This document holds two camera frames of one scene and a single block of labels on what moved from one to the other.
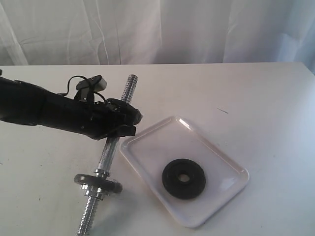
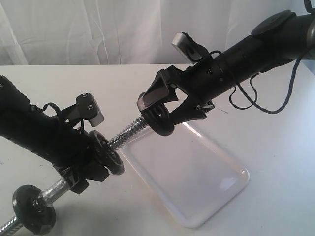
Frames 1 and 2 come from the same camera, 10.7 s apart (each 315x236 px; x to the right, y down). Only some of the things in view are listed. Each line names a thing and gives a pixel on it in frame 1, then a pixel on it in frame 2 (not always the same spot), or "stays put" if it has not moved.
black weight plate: x=108 y=185 -> x=34 y=221
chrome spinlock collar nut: x=92 y=191 -> x=39 y=203
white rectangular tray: x=192 y=177 stays put
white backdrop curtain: x=42 y=32 stays put
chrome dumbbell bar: x=109 y=150 -> x=63 y=186
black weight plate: x=184 y=190 -> x=158 y=118
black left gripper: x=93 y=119 -> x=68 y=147
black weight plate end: x=133 y=114 -> x=102 y=151
